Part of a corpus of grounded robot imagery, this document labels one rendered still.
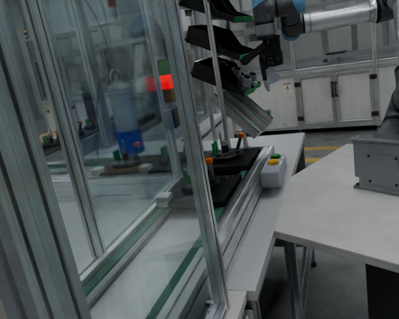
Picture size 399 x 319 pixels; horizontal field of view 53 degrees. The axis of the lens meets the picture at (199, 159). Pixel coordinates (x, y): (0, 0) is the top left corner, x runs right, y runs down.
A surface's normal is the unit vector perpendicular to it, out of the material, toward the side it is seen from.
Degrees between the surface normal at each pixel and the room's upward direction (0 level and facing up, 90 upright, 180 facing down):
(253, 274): 0
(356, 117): 90
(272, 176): 90
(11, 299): 90
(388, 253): 0
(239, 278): 0
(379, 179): 90
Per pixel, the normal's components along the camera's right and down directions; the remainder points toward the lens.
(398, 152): -0.75, 0.30
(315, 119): -0.43, 0.32
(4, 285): 0.94, -0.06
